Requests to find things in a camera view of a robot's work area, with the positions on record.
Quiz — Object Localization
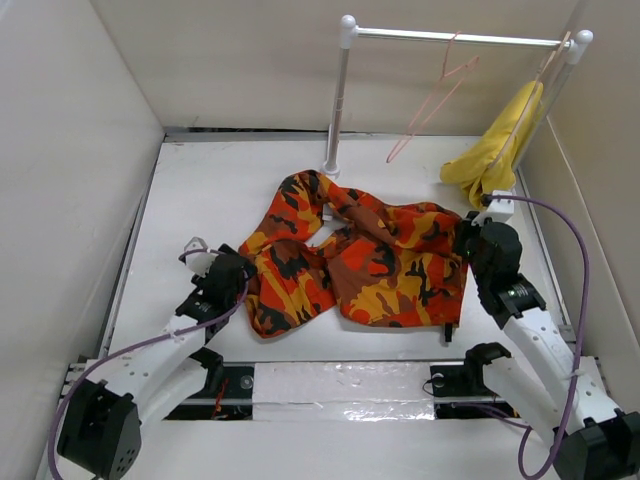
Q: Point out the orange camouflage trousers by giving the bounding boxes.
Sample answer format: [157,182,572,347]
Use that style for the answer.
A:
[240,170,468,339]

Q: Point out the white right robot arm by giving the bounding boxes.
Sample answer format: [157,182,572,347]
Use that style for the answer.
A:
[454,211,639,479]

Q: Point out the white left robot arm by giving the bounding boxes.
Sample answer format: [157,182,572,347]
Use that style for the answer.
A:
[47,242,256,479]

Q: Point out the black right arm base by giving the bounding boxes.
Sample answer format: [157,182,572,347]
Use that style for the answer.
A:
[422,362,527,429]

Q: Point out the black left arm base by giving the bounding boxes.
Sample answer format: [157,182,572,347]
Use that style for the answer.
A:
[165,363,255,421]

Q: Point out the wooden hanger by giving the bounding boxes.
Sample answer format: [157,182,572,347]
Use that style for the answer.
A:
[488,30,571,170]

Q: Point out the yellow garment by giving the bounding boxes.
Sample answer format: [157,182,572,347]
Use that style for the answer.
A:
[440,81,544,209]

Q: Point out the white clothes rack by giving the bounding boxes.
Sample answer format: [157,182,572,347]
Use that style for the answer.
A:
[322,15,594,179]

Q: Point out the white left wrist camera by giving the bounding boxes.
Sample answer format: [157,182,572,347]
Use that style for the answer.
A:
[178,236,220,278]

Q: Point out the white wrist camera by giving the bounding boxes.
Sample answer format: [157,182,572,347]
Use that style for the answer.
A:
[472,190,515,226]
[178,236,220,278]

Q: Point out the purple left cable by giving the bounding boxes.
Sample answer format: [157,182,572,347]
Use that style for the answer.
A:
[47,248,251,480]

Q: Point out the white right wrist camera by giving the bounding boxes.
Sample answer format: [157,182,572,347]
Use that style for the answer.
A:
[472,190,515,226]

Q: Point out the aluminium frame rail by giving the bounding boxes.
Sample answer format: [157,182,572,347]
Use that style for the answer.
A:
[35,355,97,480]

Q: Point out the pink wire hanger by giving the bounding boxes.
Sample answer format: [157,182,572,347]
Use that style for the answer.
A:
[386,31,480,164]

